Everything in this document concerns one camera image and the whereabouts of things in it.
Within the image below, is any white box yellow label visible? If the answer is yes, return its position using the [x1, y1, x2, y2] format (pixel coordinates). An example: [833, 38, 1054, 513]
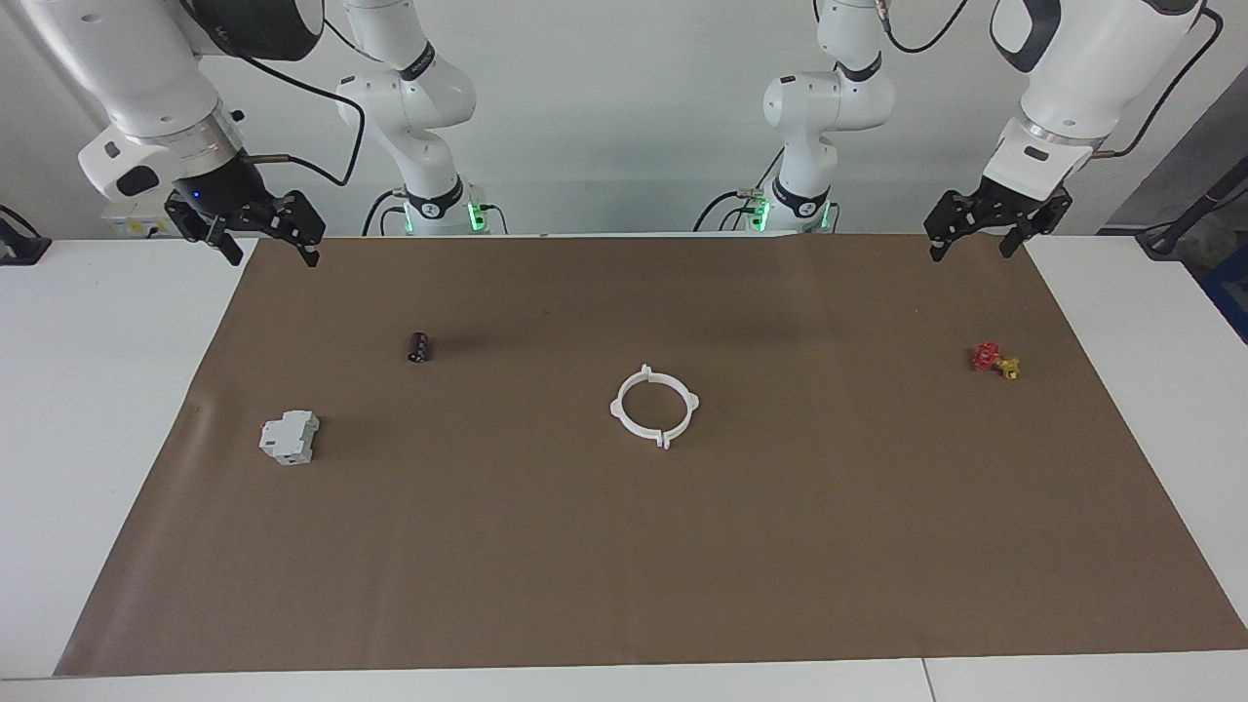
[102, 202, 181, 239]

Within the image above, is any black tripod stand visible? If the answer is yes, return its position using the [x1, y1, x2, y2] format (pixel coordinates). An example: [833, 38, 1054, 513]
[1136, 156, 1248, 260]

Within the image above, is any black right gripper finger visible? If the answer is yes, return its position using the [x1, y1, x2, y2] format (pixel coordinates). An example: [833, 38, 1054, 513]
[258, 189, 327, 269]
[163, 193, 245, 267]

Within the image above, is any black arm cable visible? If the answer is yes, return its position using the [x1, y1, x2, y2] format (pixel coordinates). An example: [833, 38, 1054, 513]
[195, 0, 368, 188]
[877, 0, 1225, 160]

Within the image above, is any blue box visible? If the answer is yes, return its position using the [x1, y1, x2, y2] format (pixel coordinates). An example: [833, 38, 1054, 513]
[1201, 267, 1248, 344]

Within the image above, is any white half pipe clamp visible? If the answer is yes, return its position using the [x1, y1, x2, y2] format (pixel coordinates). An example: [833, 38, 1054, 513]
[647, 365, 702, 451]
[609, 363, 674, 451]

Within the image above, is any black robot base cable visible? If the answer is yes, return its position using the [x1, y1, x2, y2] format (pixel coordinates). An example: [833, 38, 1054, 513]
[362, 188, 407, 237]
[692, 146, 786, 235]

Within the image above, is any black stand foot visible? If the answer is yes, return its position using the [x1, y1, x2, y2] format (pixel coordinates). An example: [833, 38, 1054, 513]
[0, 204, 53, 267]

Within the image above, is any brown paper table mat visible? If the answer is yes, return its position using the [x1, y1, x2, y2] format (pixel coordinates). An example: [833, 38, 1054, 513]
[54, 234, 1248, 678]

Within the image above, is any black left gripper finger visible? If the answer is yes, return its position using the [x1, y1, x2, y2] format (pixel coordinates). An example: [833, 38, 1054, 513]
[923, 189, 984, 263]
[998, 193, 1074, 259]

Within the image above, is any white circuit breaker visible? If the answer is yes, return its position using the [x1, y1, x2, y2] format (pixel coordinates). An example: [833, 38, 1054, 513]
[258, 409, 321, 467]

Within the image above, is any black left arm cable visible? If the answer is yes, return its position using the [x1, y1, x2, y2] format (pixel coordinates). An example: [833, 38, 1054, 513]
[877, 0, 1225, 160]

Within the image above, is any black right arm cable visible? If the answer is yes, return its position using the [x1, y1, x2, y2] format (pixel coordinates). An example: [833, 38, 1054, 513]
[195, 0, 368, 188]

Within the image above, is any red handwheel brass valve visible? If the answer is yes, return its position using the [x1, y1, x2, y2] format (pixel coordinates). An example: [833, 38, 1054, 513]
[969, 341, 1022, 381]

